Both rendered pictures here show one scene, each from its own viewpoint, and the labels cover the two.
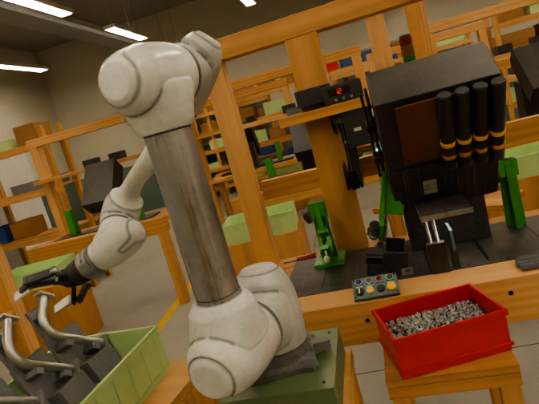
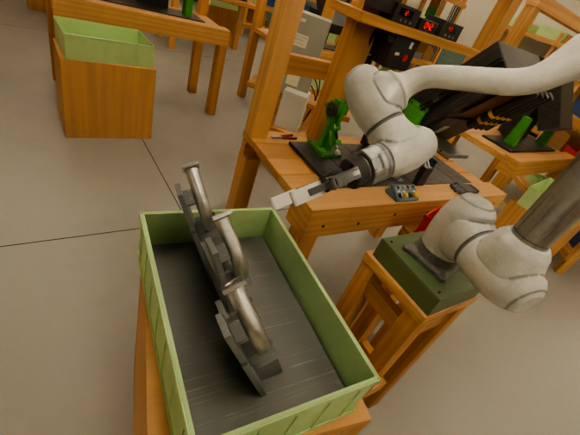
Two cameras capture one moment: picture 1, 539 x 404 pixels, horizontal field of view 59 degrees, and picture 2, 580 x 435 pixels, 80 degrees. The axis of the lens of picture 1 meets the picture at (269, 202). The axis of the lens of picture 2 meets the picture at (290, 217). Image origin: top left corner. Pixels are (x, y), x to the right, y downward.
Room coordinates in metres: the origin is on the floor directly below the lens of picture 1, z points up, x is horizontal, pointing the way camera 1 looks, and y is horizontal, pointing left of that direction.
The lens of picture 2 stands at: (1.03, 1.26, 1.61)
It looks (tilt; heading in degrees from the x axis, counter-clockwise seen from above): 34 degrees down; 305
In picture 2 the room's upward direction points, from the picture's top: 21 degrees clockwise
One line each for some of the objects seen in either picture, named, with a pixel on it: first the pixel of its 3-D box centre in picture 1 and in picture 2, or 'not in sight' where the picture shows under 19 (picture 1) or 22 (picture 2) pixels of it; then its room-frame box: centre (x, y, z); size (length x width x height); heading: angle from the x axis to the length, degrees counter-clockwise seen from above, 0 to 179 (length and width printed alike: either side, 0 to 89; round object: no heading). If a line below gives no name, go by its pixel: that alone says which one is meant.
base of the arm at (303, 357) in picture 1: (289, 349); (439, 251); (1.19, 0.05, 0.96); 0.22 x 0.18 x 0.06; 86
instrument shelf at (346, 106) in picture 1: (387, 94); (411, 31); (2.02, -0.59, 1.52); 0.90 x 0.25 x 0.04; 76
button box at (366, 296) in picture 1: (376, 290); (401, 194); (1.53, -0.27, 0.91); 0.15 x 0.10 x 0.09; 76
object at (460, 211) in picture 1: (438, 202); (429, 138); (1.65, -0.58, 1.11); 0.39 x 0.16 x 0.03; 166
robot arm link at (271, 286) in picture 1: (266, 305); (462, 226); (1.18, 0.08, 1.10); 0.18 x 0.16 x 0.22; 153
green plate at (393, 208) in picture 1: (391, 195); (411, 122); (1.73, -0.44, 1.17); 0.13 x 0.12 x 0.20; 76
